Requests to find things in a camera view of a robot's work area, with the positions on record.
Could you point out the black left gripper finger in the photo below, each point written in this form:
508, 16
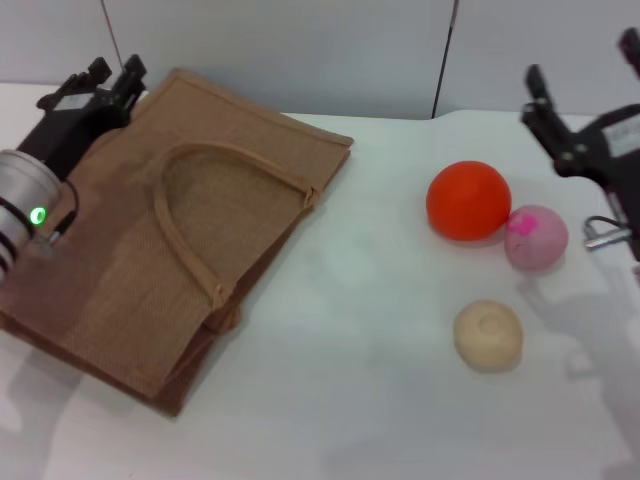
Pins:
80, 82
130, 90

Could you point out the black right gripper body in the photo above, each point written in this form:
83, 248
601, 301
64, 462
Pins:
620, 160

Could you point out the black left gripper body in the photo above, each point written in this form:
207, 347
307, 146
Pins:
70, 130

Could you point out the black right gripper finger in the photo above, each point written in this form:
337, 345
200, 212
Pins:
632, 47
550, 127

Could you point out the brown woven handbag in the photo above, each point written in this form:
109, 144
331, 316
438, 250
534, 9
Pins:
150, 250

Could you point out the metal right wrist connector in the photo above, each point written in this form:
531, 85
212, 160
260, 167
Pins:
605, 239

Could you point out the orange ball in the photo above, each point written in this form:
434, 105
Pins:
467, 200

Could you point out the pink round bun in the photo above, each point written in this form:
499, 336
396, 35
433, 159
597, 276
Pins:
537, 240

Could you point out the beige round bun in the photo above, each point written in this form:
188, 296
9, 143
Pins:
487, 335

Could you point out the dark vertical wall strip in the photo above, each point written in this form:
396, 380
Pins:
445, 60

